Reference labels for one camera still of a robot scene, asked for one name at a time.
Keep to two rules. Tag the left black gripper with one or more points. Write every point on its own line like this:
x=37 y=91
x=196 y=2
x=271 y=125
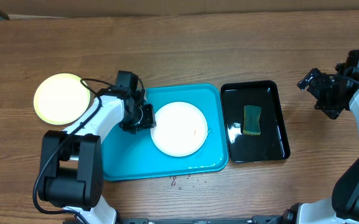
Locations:
x=150 y=121

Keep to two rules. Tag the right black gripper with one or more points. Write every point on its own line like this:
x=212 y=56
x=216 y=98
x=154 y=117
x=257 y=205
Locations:
x=317 y=86

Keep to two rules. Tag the white plate with stain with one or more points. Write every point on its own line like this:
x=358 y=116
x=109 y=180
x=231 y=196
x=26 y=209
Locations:
x=181 y=129

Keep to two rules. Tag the yellow plate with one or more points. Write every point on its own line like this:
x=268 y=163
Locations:
x=61 y=99

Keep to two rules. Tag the green and yellow sponge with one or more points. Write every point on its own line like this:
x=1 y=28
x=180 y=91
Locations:
x=251 y=125

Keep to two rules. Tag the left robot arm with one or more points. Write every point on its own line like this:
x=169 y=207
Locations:
x=70 y=180

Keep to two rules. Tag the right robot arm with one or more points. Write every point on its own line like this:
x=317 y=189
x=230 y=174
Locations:
x=343 y=205

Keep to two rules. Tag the teal plastic tray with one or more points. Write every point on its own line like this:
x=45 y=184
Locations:
x=134 y=156

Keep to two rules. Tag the black plastic tray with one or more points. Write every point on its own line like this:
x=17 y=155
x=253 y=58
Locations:
x=272 y=143

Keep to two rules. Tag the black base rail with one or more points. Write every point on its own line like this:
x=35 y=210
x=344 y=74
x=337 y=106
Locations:
x=257 y=219

